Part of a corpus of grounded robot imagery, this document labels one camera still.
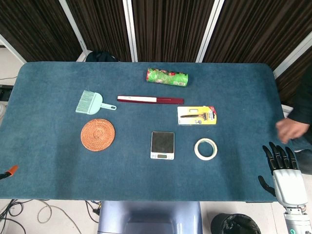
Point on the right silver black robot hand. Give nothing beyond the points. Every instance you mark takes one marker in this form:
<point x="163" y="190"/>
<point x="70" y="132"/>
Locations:
<point x="288" y="185"/>

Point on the person's bare hand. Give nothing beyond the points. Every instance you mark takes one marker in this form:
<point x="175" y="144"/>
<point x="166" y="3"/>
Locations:
<point x="292" y="129"/>

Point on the cream masking tape roll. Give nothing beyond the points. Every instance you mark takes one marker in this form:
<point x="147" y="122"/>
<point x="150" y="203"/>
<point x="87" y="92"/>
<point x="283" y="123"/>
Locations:
<point x="206" y="158"/>

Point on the small digital kitchen scale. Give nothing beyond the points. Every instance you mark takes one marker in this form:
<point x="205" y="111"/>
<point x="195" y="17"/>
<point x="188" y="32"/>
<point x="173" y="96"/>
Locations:
<point x="162" y="142"/>

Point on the person's dark sleeved forearm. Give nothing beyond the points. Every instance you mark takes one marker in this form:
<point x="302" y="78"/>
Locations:
<point x="303" y="102"/>

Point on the green printed bag roll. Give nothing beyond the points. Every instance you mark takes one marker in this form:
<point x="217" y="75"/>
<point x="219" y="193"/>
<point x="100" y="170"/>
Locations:
<point x="167" y="77"/>

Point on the mint green hand brush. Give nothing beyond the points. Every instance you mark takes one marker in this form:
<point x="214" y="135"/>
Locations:
<point x="91" y="103"/>

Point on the white metal rack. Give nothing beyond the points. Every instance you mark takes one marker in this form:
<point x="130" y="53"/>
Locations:
<point x="287" y="111"/>

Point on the dark blue fabric bundle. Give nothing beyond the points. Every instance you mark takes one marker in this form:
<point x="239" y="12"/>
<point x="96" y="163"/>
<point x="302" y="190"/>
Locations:
<point x="304" y="158"/>

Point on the black trash bin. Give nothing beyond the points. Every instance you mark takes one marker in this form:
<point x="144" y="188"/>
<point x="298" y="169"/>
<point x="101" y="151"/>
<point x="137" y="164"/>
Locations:
<point x="234" y="225"/>

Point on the razor in yellow blister pack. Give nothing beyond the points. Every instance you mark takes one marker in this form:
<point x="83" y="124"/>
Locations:
<point x="196" y="115"/>

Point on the long dark red box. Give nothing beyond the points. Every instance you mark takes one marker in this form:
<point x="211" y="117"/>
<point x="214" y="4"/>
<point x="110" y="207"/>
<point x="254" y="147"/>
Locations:
<point x="168" y="100"/>

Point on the blue-grey robot torso base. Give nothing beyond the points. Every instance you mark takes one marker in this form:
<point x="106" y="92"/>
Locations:
<point x="148" y="217"/>

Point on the round orange woven coaster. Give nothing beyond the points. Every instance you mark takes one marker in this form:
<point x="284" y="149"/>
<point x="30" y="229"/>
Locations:
<point x="97" y="135"/>

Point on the black bag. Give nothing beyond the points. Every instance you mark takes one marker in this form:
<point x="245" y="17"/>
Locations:
<point x="101" y="57"/>

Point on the blue felt table cloth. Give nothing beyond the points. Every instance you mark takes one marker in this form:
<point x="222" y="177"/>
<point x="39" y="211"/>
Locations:
<point x="61" y="170"/>

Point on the orange black tool tip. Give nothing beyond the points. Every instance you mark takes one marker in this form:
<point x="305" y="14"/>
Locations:
<point x="11" y="169"/>

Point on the black device box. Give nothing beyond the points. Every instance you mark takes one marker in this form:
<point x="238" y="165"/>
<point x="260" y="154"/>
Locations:
<point x="5" y="92"/>

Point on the white partition frame post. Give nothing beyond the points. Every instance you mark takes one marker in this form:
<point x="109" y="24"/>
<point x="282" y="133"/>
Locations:
<point x="209" y="31"/>
<point x="130" y="31"/>
<point x="12" y="50"/>
<point x="73" y="26"/>
<point x="292" y="57"/>

